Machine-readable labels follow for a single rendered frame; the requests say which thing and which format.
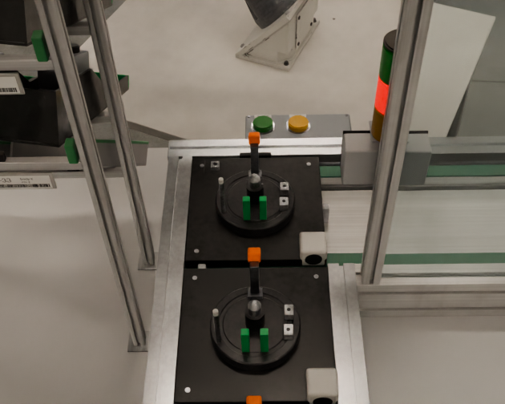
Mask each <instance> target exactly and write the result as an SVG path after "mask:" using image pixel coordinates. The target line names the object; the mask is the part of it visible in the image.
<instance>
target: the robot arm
mask: <svg viewBox="0 0 505 404"><path fill-rule="evenodd" d="M296 1H297V0H245V2H246V4H247V6H248V8H249V11H250V13H251V15H252V17H253V19H254V21H255V23H256V24H257V25H258V26H259V27H260V28H261V29H264V28H266V27H267V26H269V25H271V24H272V23H273V22H275V21H276V20H277V19H279V17H280V16H282V15H283V14H284V13H285V12H286V11H287V10H288V9H289V8H290V7H291V6H292V5H293V4H294V3H295V2H296Z"/></svg>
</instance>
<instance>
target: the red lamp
mask: <svg viewBox="0 0 505 404"><path fill-rule="evenodd" d="M388 86H389V85H386V84H385V83H384V82H383V81H381V79H380V78H379V74H378V85H377V91H376V97H375V107H376V108H377V110H378V111H379V112H380V113H382V114H383V115H384V113H385V108H386V98H387V92H388Z"/></svg>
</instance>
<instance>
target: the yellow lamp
mask: <svg viewBox="0 0 505 404"><path fill-rule="evenodd" d="M383 119H384V115H383V114H382V113H380V112H379V111H378V110H377V108H376V107H375V104H374V114H373V120H372V126H371V134H372V136H373V137H374V138H375V139H376V140H377V141H378V142H380V139H381V134H382V124H383Z"/></svg>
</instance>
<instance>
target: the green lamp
mask: <svg viewBox="0 0 505 404"><path fill-rule="evenodd" d="M393 54H394V53H392V52H390V51H389V50H387V49H386V47H385V46H384V43H383V44H382V56H381V62H380V67H379V78H380V79H381V81H383V82H384V83H385V84H386V85H389V81H390V72H391V66H392V61H393Z"/></svg>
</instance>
